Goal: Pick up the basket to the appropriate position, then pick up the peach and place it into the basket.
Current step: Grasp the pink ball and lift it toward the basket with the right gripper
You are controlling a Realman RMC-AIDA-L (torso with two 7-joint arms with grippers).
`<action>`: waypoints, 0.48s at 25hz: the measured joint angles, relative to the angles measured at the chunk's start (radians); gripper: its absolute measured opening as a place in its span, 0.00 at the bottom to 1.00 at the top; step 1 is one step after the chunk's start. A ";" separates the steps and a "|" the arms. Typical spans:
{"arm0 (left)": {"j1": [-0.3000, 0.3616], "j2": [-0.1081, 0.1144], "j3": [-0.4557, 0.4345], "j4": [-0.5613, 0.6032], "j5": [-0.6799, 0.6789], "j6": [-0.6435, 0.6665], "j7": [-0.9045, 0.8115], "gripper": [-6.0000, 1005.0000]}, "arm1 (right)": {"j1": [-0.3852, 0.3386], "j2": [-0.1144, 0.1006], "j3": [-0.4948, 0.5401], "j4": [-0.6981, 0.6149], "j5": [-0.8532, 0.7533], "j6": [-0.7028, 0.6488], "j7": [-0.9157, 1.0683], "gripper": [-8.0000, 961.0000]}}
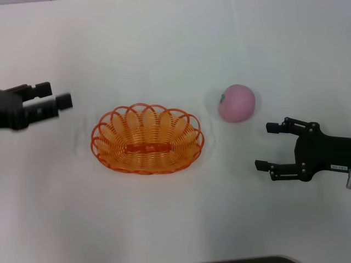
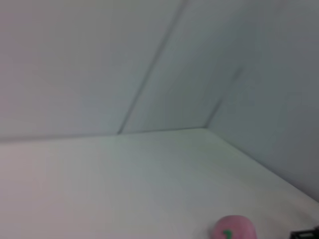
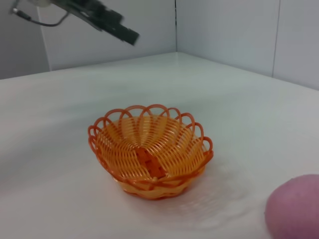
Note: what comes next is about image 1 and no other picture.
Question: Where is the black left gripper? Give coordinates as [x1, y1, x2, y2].
[0, 81, 74, 132]

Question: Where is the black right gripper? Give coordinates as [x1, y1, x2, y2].
[254, 116, 351, 182]

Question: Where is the pink toy peach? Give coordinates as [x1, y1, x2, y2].
[218, 84, 256, 123]

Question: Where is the orange plastic wire basket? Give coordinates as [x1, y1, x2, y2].
[90, 103, 206, 175]

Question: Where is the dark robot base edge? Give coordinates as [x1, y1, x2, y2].
[211, 255, 298, 263]

